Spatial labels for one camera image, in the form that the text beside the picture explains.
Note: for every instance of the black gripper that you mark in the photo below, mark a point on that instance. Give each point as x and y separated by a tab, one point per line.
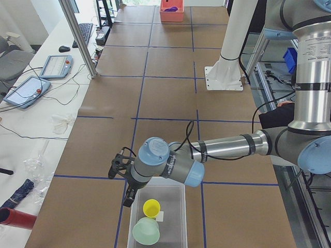
132	186

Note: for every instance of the yellow plastic cup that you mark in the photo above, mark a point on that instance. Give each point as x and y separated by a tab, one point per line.
151	208

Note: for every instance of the mint green bowl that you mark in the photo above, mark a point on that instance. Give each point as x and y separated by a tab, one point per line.
146	231

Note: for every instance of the purple cloth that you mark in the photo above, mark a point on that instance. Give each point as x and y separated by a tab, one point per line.
171	9

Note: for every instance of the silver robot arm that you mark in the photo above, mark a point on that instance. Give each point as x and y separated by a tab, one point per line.
298	132

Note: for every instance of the clear plastic storage box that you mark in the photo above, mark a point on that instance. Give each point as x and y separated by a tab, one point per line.
172	219

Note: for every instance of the white crumpled cloth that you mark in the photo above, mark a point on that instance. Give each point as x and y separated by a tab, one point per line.
62	122

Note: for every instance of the folded blue umbrella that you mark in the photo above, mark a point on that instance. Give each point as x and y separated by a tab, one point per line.
18	195

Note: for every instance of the red cylinder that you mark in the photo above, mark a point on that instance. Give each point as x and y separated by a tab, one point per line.
15	218

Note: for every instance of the near teach pendant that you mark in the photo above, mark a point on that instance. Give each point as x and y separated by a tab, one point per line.
27	92

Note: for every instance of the teach pendant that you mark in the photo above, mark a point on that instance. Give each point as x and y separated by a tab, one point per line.
56	67
27	92

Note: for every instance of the far teach pendant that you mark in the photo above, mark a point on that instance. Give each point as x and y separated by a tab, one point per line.
56	67

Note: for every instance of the black computer mouse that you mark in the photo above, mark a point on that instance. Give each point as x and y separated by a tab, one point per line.
64	48

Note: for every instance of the seated person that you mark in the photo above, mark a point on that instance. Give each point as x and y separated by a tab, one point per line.
279	117

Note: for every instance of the black keyboard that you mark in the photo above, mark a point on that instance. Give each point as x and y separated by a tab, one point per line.
85	30

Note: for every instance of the grey office chair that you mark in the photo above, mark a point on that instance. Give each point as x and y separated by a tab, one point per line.
13	63

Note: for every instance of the pink plastic tray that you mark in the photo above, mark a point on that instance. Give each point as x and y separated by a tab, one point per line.
171	16

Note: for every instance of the blue storage bin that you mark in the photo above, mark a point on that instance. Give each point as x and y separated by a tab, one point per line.
290	58

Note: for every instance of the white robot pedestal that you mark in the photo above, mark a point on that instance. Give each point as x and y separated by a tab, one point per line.
225	73

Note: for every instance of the aluminium frame post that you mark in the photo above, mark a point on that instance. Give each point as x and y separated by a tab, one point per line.
74	27

